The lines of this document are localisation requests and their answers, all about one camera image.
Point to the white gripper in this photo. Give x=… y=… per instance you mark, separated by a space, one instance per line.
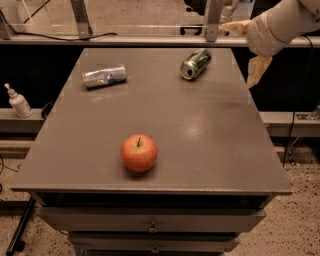
x=264 y=35

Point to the green soda can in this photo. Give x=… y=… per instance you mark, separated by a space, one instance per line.
x=195 y=64

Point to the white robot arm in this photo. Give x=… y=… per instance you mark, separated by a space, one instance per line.
x=303 y=16

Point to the silver blue can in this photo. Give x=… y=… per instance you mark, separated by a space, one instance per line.
x=104 y=76

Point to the grey drawer cabinet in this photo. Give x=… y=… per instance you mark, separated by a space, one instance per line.
x=215 y=172

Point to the red apple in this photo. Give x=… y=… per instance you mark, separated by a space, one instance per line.
x=139 y=153

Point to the white pump bottle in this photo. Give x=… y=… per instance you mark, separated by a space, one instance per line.
x=18 y=102

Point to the black floor stand leg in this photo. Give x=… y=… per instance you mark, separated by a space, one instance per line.
x=17 y=244

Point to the right metal bracket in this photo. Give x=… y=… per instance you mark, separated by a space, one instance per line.
x=212 y=19

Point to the metal bracket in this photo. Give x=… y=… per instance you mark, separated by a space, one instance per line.
x=212 y=19
x=82 y=21

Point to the left metal bracket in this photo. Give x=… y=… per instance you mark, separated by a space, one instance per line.
x=82 y=21

